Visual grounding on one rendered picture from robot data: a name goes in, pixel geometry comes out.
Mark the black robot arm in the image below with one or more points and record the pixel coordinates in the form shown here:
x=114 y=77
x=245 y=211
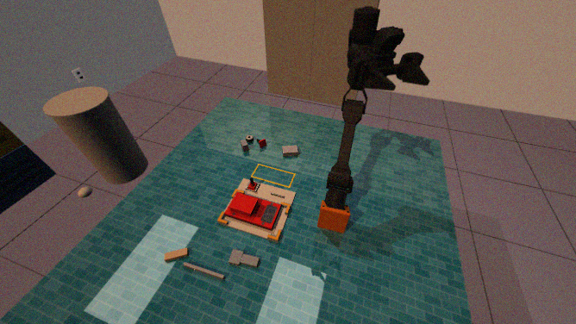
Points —
x=363 y=34

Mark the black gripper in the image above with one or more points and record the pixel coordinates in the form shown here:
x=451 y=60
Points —
x=364 y=73

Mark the brown thin bar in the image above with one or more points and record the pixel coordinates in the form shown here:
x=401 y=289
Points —
x=197 y=268

